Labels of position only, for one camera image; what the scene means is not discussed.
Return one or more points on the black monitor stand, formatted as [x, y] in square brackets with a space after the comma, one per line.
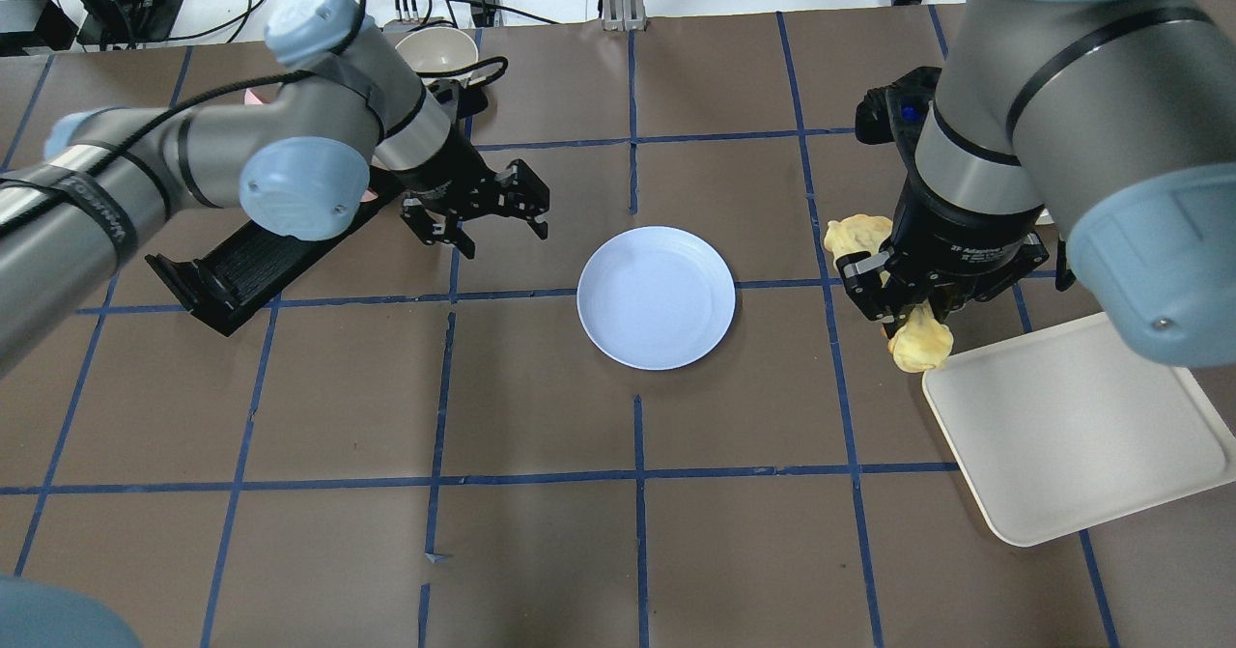
[116, 1]

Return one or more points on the bread piece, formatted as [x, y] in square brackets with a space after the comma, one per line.
[921, 343]

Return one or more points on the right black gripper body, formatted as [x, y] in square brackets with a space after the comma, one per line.
[951, 247]

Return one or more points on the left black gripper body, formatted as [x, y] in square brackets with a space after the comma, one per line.
[446, 173]

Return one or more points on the blue plate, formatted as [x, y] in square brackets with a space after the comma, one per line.
[656, 298]

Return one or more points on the pink plate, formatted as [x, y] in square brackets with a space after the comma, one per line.
[264, 95]

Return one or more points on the beige bowl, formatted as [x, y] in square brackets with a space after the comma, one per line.
[440, 51]

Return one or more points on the white rectangular tray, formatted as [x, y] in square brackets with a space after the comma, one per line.
[1066, 427]

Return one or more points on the black dish rack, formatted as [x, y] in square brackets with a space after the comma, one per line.
[243, 273]

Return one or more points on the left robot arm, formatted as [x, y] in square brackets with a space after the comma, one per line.
[296, 151]

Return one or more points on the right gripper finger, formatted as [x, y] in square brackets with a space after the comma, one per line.
[943, 301]
[880, 297]

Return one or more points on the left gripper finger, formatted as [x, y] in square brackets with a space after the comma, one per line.
[457, 236]
[537, 223]

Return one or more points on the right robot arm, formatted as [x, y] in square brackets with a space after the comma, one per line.
[1113, 116]

